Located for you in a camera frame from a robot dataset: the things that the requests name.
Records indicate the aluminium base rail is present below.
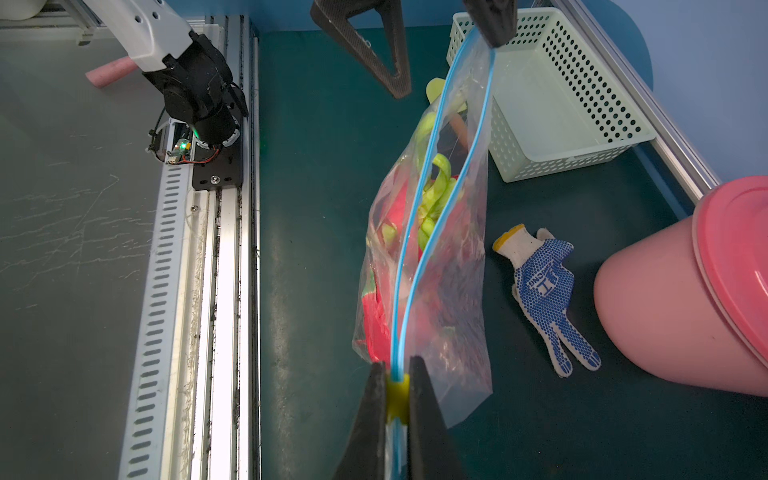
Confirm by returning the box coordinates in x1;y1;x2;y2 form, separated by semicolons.
0;5;262;480

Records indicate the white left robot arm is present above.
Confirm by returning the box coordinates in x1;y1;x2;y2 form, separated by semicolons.
87;1;411;149

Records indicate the aluminium frame left rail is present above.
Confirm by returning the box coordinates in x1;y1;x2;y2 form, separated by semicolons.
550;0;721;203

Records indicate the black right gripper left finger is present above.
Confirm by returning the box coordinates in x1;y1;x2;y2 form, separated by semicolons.
332;362;387;480

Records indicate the pink plastic bucket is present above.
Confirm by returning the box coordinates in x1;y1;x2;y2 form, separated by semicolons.
594;218;767;397

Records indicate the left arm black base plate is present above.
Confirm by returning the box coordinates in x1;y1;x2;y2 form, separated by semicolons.
189;136;243;191

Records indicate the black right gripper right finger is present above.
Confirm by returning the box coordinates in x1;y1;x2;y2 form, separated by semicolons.
407;356;467;480

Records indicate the pink foam stick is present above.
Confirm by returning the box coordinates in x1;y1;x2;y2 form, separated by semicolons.
85;56;138;89

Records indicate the clear zip-top bag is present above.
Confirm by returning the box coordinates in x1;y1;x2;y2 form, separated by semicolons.
383;30;495;479

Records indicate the red dragon fruit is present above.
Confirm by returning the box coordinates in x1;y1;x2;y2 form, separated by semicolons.
359;113;475;364

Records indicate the pink bucket lid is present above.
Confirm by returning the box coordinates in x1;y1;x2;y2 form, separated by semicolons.
693;176;767;363

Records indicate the green perforated plastic basket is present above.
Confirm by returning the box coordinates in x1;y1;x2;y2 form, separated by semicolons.
446;7;657;184

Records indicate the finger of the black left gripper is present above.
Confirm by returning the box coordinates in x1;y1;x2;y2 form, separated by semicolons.
463;0;518;48
310;0;413;100

